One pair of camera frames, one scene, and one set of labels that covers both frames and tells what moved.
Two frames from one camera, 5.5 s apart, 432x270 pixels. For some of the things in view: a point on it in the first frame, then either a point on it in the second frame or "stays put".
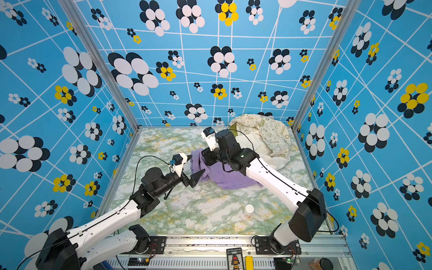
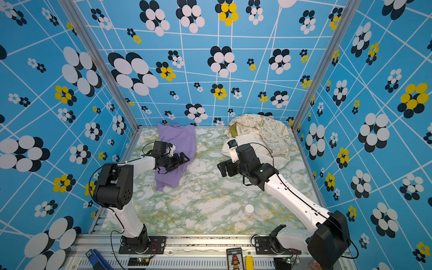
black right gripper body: x=218 y=156 to x=233 y=168
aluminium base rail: x=210 y=253 stays put
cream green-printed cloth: x=275 y=133 stays put
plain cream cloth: x=253 y=140 stays put
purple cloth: x=215 y=175 to x=183 y=138
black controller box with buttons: x=234 y=259 stays put
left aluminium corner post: x=99 y=59 stays put
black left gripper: x=193 y=181 to x=176 y=163
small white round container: x=249 y=209 stays put
